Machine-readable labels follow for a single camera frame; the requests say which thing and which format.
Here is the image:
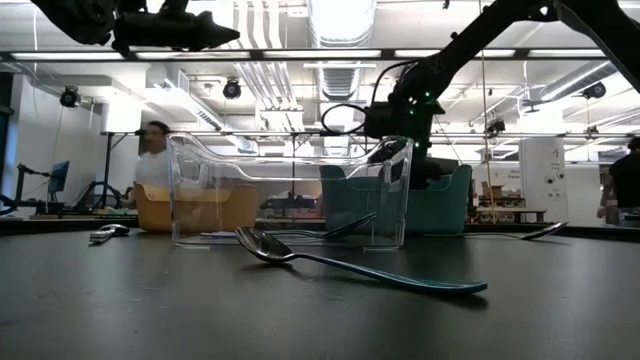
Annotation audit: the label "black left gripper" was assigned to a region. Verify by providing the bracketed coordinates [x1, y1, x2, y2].
[112, 9, 241, 54]

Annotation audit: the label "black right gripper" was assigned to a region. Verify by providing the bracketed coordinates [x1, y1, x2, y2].
[384, 113, 444, 190]

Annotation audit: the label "dark metal spoon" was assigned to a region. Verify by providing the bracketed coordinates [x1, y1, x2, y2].
[269, 212, 378, 240]

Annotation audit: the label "spoons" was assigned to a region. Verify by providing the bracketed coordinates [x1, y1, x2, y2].
[199, 215, 374, 240]

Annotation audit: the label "teal plastic bin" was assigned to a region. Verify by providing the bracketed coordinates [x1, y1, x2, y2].
[318, 162, 474, 237]

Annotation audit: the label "cardboard box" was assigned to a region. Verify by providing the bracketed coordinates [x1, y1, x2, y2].
[480, 180, 505, 200]

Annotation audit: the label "wooden bench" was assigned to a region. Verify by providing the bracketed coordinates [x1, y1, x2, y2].
[474, 206, 547, 225]

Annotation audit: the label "clear plastic bin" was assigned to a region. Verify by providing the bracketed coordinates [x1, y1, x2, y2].
[167, 132, 415, 250]

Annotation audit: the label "shiny metal spoon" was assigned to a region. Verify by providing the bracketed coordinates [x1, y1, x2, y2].
[424, 221, 570, 242]

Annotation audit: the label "person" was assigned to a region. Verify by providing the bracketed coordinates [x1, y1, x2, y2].
[132, 119, 174, 190]
[596, 137, 640, 225]

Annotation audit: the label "shelf with blue boxes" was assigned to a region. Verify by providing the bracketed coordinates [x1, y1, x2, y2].
[598, 164, 640, 227]

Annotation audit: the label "yellow plastic bin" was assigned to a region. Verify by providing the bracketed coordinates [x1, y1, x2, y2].
[133, 182, 264, 234]

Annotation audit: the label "computer monitor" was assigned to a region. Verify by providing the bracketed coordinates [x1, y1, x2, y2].
[48, 159, 71, 194]

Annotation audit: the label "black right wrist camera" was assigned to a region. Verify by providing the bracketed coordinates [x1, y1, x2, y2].
[364, 102, 416, 141]

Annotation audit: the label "black overhead frame bar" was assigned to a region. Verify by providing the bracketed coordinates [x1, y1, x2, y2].
[0, 48, 640, 63]

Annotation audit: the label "silver ventilation duct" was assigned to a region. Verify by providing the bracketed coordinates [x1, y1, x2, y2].
[305, 0, 377, 157]

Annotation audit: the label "spoon with blue handle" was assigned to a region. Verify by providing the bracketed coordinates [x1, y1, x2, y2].
[234, 225, 490, 296]

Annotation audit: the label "spoon with grey handle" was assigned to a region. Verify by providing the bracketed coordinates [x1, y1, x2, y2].
[89, 223, 131, 245]

